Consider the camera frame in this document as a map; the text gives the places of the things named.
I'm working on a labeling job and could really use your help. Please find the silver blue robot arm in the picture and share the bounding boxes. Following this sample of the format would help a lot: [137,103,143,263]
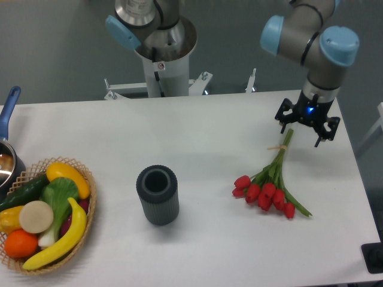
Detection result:
[105,1,360,141]

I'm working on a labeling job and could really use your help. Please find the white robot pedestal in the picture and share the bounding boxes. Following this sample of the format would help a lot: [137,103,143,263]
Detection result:
[104,14,257,100]

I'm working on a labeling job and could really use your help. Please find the dark grey ribbed vase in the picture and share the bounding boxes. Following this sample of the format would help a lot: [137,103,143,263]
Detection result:
[136,165,180,226]

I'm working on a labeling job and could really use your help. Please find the red tulip bouquet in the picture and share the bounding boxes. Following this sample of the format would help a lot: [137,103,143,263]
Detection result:
[232,129,312,219]

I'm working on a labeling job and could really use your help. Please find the green bok choy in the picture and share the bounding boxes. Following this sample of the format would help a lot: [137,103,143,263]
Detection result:
[38,177,79,249]

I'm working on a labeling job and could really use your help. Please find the black device at edge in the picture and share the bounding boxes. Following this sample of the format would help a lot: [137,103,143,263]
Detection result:
[361,242,382,274]

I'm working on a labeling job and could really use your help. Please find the dark red vegetable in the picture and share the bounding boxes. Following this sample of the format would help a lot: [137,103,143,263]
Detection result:
[60,199,89,237]

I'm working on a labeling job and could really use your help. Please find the beige round disc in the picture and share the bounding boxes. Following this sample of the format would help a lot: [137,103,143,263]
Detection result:
[19,200,54,234]

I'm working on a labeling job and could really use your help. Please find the blue handled saucepan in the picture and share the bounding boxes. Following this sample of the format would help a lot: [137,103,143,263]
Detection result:
[1,86,26,201]

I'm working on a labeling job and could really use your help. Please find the green cucumber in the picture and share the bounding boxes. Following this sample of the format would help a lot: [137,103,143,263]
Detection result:
[1,173,50,211]

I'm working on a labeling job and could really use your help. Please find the orange fruit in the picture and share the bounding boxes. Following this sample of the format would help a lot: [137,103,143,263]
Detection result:
[4,229,38,259]

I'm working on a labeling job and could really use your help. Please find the yellow bell pepper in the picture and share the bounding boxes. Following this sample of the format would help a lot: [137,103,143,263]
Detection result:
[1,206,23,234]

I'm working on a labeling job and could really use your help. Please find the yellow banana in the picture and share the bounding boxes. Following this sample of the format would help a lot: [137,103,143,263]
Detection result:
[22,197,87,271]

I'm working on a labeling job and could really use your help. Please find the woven wicker basket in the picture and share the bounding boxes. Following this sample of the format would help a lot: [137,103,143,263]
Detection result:
[1,157,97,276]

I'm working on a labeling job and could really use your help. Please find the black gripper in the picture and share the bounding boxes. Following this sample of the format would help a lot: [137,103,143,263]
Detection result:
[275,90,341,147]

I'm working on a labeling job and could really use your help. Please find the yellow squash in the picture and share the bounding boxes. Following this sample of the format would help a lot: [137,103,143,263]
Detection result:
[46,162,90,200]

